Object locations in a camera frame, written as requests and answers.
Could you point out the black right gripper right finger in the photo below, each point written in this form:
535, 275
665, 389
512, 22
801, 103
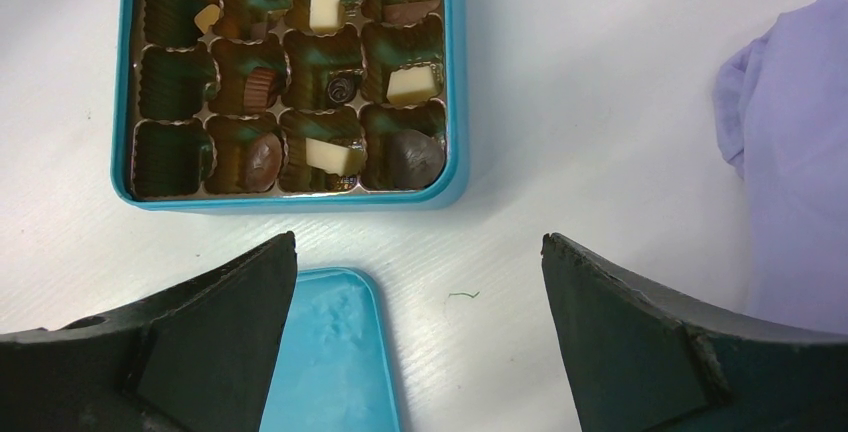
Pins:
640, 356

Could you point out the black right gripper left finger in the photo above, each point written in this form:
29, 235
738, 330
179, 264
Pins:
198, 356

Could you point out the teal box lid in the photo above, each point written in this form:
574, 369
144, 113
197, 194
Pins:
334, 370

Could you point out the white chocolate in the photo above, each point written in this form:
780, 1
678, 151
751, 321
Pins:
326, 16
408, 86
334, 159

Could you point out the teal chocolate box with dividers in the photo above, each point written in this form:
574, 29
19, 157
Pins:
180, 129

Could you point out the milk fluted cup chocolate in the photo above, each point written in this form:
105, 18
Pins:
260, 90

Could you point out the dark rounded chocolate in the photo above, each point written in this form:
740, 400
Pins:
414, 159

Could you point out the dark spiral chocolate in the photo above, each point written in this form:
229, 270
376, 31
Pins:
341, 89

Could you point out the oval milk chocolate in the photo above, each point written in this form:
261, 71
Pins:
262, 161

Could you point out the lavender crumpled cloth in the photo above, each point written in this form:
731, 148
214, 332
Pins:
780, 111

